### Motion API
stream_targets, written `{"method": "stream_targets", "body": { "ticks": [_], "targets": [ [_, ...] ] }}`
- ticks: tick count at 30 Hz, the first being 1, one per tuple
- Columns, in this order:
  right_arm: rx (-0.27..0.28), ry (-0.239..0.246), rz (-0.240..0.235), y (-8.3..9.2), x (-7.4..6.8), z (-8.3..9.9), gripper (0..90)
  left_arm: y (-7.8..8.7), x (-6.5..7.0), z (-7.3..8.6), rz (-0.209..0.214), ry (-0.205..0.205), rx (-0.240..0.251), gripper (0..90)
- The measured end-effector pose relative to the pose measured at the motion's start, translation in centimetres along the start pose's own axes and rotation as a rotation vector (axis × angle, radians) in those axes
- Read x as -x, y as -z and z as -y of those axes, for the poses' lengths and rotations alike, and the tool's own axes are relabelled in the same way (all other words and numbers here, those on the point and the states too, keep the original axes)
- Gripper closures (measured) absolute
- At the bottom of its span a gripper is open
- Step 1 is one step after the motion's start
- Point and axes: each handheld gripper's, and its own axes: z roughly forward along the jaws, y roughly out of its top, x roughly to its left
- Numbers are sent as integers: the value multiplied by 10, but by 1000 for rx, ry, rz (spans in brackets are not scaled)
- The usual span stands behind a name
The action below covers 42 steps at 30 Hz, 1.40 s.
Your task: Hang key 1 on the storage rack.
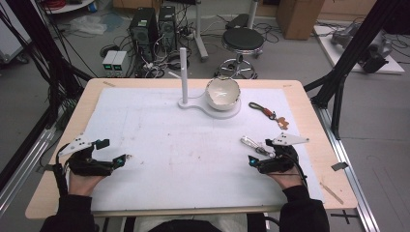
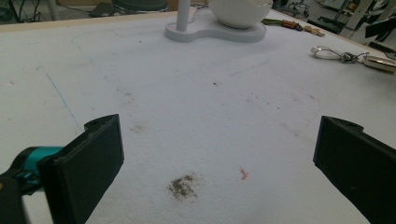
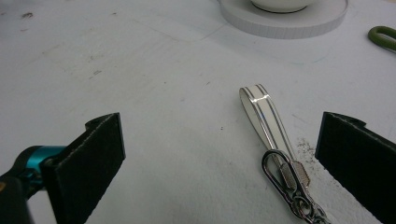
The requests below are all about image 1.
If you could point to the white bench power supply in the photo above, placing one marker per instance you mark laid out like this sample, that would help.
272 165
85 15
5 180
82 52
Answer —
121 63
109 63

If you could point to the white post stand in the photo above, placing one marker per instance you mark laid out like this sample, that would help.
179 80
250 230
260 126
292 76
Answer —
193 104

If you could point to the light wooden table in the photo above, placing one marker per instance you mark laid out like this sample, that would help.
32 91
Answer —
328 151

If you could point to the black wide computer tower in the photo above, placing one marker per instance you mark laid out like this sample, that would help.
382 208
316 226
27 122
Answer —
143 35

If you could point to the aluminium rail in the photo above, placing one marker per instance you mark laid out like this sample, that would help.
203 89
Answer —
22 170
354 187

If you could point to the clear plastic sheet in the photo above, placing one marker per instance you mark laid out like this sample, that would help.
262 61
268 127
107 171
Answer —
88 25

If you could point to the person's left hand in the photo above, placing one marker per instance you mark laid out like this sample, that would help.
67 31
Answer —
82 185

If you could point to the brown cardboard box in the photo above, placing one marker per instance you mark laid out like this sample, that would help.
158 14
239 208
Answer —
299 19

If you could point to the tan tape strip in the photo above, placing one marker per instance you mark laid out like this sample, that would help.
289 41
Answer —
331 193

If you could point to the person's lap clothing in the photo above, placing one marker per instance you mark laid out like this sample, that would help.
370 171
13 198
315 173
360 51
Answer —
190 225

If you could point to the white floor board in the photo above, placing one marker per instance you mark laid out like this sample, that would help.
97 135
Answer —
328 51

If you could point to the white metal table leg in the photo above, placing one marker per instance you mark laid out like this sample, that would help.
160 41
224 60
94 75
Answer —
200 35

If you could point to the black tape piece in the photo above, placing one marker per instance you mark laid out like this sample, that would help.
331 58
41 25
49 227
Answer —
46 168
339 166

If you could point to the black frame strut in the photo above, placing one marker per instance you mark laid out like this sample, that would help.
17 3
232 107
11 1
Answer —
35 38
357 48

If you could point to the black tape cross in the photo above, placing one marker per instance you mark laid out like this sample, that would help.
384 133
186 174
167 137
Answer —
345 215

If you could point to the person's right hand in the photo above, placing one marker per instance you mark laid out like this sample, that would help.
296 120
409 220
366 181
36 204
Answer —
288 180

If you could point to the white chipped bowl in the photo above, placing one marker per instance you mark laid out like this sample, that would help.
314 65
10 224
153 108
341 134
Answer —
222 100

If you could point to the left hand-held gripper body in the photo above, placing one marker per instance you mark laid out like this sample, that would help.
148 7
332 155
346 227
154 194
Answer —
84 166

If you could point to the grey robot device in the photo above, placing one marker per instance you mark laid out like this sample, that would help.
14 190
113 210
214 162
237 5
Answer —
374 48

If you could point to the black narrow computer tower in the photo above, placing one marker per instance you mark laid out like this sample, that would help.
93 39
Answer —
167 22

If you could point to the white foam mat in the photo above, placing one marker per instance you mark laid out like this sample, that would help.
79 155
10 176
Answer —
193 161

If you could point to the black round stool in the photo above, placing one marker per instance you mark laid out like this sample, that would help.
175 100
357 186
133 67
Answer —
243 38

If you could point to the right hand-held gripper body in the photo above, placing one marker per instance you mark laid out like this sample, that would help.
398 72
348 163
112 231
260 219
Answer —
280 164

